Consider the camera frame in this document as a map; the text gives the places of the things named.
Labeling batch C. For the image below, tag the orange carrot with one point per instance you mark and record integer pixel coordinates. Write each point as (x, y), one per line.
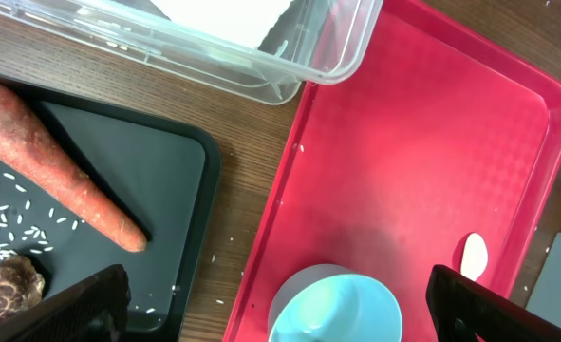
(28, 148)

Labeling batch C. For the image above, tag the white rice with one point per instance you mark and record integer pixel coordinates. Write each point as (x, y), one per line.
(32, 223)

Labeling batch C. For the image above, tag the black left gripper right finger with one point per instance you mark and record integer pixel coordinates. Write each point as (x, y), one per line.
(463, 310)

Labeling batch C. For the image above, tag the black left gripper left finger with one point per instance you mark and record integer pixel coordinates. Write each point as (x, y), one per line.
(94, 309)

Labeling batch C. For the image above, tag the white plastic spoon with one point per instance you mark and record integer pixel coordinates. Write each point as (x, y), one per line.
(474, 258)

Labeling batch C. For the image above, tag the white crumpled paper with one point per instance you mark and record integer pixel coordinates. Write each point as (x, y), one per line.
(242, 22)

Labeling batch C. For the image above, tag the black tray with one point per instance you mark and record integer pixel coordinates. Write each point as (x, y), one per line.
(163, 174)

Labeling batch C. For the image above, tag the blue bowl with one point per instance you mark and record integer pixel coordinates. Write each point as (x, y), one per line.
(329, 303)

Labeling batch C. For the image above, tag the clear plastic bin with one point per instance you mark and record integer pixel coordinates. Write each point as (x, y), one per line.
(321, 41)

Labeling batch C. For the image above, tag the red plastic tray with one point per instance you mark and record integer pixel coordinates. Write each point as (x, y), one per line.
(438, 134)

